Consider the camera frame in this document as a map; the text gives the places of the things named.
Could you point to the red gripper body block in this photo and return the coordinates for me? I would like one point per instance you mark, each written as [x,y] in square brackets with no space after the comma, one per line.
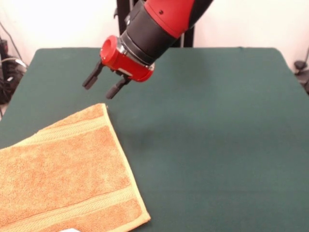
[123,61]

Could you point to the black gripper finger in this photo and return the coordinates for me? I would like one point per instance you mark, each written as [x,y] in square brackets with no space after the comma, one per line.
[117,88]
[93,76]

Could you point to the tan terry towel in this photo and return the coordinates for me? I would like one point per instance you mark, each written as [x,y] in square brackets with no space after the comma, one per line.
[60,174]

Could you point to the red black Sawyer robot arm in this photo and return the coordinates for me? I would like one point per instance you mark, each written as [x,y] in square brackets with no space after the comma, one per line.
[164,26]

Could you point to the dark green table cloth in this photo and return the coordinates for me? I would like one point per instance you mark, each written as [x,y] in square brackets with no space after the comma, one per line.
[217,120]

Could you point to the black robot pedestal stand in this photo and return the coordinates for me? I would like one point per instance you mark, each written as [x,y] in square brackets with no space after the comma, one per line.
[187,36]

